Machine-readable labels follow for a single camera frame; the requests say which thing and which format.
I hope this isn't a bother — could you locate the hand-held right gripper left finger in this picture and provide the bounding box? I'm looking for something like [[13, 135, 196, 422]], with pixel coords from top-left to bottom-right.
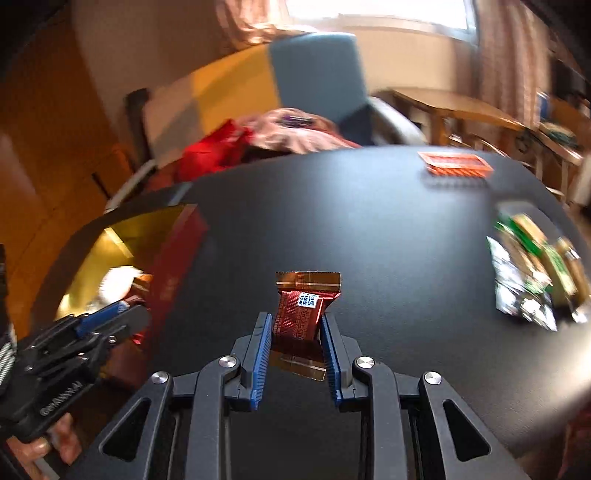
[[76, 312, 274, 480]]

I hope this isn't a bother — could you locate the person's left hand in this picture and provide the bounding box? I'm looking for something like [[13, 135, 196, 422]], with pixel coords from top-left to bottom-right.
[[0, 412, 86, 480]]

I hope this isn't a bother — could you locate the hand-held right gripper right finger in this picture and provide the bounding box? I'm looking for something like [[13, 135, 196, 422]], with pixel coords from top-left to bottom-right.
[[320, 313, 532, 480]]

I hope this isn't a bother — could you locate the cardboard box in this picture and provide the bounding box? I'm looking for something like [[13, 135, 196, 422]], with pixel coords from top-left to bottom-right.
[[54, 203, 211, 384]]

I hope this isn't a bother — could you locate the black monitor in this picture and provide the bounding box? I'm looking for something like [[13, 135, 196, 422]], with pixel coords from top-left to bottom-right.
[[551, 58, 589, 100]]

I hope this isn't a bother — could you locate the dark upright post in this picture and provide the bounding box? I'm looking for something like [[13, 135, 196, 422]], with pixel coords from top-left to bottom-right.
[[126, 89, 153, 167]]

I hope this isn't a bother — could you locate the window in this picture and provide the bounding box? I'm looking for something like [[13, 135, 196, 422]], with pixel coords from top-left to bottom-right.
[[281, 0, 478, 42]]

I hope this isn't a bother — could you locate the wooden wardrobe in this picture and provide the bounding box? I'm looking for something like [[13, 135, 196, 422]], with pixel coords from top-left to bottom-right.
[[0, 41, 139, 296]]

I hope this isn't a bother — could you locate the wooden side table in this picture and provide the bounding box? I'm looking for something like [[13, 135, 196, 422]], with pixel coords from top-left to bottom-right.
[[383, 88, 541, 185]]

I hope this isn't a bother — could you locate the white snack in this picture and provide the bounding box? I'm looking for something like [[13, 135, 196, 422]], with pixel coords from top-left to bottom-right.
[[90, 265, 155, 319]]

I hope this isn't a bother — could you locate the red snack packet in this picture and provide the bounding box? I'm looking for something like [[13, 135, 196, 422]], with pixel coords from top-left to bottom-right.
[[276, 271, 342, 383]]

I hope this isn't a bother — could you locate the checked curtain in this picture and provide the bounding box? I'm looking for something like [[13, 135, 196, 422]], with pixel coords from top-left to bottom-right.
[[475, 0, 555, 134], [222, 0, 296, 44]]

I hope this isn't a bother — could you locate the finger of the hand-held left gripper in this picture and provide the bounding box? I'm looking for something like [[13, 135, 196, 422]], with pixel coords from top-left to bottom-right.
[[21, 300, 137, 365], [81, 305, 152, 370]]

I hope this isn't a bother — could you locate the cluttered wooden desk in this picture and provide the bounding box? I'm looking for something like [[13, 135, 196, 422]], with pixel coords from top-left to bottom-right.
[[522, 92, 591, 204]]

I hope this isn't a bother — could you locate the red cloth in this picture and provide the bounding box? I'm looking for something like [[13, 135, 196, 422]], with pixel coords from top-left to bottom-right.
[[178, 119, 254, 183]]

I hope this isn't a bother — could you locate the pink patterned cloth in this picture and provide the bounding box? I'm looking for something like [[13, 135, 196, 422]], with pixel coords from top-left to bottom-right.
[[235, 107, 365, 155]]

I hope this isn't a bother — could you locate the pile of green snack packets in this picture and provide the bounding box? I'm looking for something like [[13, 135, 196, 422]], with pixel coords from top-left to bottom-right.
[[487, 203, 591, 330]]

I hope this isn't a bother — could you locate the blue and yellow armchair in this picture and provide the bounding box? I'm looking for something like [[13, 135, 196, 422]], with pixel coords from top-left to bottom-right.
[[106, 32, 426, 213]]

